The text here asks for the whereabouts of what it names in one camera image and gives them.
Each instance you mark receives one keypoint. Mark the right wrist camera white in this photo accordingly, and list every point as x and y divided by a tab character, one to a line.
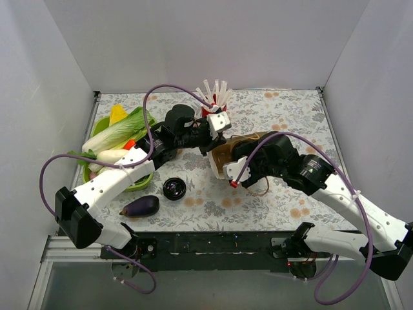
237	172

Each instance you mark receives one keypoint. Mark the purple eggplant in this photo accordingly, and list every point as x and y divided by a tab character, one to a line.
144	206

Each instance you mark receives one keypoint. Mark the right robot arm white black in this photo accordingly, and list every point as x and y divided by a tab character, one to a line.
384	238

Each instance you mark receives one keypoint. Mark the brown paper bag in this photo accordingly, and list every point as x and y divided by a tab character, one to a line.
223	154

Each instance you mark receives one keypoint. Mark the green leafy vegetables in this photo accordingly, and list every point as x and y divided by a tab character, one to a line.
115	136

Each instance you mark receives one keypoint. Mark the green plastic basket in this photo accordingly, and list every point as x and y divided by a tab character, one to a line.
140	184

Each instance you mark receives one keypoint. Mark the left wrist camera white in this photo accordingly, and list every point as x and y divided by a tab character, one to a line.
219	122

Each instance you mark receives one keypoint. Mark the white radish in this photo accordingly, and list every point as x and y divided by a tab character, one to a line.
107	156

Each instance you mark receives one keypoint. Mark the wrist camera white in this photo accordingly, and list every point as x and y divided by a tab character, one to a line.
219	122
237	172

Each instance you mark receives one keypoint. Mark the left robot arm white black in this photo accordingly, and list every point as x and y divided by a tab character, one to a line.
77	211

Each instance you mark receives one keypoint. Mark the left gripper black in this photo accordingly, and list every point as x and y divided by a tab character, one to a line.
208	139

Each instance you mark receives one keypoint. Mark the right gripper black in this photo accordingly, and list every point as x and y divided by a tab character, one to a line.
239	155

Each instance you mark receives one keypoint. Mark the aluminium frame rail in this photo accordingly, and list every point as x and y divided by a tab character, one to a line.
71	278

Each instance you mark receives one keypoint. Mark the floral table mat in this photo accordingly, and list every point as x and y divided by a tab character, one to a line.
211	204

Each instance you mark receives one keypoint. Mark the orange carrot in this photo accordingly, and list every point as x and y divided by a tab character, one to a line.
128	145

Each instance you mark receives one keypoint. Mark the red cup holder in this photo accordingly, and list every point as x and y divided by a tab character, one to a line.
205	110

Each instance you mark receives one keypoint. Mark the spare black cup lid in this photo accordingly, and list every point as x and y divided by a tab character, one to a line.
174	189

